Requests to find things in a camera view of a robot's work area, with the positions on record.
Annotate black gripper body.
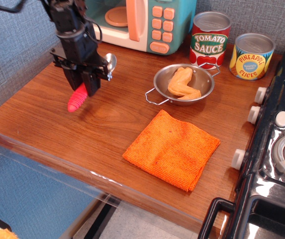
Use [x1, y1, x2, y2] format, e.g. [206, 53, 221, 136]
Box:
[50, 23, 112, 81]

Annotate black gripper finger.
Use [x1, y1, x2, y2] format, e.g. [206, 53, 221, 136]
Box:
[63, 68, 83, 91]
[82, 72, 101, 97]

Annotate red handled metal spoon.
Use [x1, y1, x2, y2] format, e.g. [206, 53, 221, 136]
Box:
[67, 53, 117, 113]

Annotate small steel pot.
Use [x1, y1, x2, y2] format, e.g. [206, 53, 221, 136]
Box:
[145, 63, 220, 106]

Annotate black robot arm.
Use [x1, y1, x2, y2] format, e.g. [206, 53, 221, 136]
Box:
[42, 0, 112, 97]

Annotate teal toy microwave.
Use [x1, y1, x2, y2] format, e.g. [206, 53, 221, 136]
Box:
[85, 0, 197, 55]

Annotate toy chicken wing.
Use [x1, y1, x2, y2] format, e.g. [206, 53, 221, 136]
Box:
[167, 67, 202, 100]

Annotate orange folded cloth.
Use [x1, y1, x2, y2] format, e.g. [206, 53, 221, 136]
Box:
[123, 110, 220, 192]

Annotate tomato sauce can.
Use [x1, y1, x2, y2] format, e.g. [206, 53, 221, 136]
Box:
[189, 11, 231, 70]

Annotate pineapple slices can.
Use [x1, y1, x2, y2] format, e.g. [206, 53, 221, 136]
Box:
[229, 33, 276, 81]

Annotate orange object bottom left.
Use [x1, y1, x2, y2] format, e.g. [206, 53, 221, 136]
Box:
[0, 229, 18, 239]

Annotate black toy stove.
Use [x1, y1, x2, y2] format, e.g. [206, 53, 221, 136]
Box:
[198, 52, 285, 239]

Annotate black braided cable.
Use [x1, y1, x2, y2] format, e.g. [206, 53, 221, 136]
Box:
[0, 0, 27, 14]

